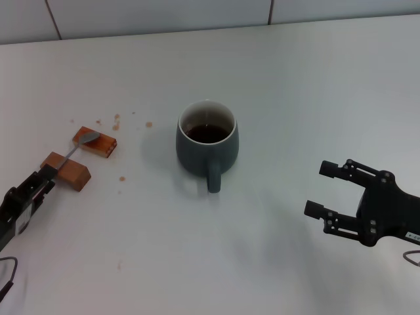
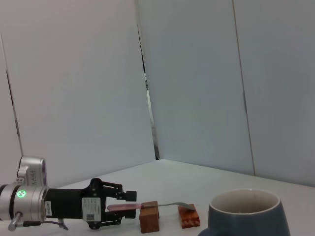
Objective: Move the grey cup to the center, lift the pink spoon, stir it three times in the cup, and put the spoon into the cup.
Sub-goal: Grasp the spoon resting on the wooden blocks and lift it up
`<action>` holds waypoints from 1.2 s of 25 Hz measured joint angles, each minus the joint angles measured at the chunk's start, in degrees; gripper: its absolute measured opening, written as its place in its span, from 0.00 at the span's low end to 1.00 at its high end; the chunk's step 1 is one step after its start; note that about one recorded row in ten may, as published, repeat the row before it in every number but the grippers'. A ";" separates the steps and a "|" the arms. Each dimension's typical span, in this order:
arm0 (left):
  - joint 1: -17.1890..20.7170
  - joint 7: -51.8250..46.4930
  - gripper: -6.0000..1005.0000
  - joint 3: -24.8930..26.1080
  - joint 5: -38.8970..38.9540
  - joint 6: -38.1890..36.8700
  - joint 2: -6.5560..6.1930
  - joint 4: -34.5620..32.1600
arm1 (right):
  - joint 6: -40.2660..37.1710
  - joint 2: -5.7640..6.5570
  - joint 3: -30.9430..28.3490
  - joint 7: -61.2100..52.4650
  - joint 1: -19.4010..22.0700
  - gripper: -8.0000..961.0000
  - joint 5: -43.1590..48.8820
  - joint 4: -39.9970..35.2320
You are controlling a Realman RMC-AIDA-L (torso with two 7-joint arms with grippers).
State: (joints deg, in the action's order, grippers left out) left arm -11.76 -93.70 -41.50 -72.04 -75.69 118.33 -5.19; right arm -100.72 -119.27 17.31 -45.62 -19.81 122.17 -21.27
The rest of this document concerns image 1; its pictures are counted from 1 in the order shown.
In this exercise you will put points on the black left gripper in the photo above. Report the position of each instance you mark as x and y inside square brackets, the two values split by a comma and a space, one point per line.
[14, 213]

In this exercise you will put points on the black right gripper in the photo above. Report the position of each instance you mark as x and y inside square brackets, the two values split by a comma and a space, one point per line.
[387, 210]

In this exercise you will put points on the orange wooden block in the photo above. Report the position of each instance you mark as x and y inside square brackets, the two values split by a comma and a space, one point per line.
[101, 146]

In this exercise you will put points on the brown notched wooden block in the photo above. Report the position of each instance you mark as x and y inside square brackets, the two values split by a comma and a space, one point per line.
[73, 174]

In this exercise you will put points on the dark coffee liquid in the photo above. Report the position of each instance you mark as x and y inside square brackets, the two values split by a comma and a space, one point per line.
[208, 134]

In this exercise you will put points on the dark grey ceramic cup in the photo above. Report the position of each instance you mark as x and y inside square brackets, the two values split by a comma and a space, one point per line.
[197, 157]

